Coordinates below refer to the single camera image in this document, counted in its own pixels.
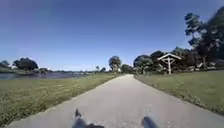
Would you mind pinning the palm tree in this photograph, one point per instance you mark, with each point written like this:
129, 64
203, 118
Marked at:
115, 62

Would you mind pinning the grey concrete path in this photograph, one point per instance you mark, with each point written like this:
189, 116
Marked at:
120, 100

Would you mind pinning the lake water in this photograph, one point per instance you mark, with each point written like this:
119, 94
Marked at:
50, 75

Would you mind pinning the robot's own part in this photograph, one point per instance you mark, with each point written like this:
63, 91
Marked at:
148, 122
80, 123

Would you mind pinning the grass lawn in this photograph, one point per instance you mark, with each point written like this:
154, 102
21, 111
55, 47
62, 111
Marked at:
186, 86

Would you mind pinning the trees across lake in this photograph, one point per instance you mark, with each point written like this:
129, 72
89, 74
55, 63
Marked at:
26, 63

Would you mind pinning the wide grass field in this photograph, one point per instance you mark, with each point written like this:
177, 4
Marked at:
30, 96

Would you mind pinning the row of dark trees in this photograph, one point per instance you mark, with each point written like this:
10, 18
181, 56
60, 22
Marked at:
206, 40

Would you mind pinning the wooden roofed sign post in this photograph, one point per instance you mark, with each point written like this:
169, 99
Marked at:
169, 61

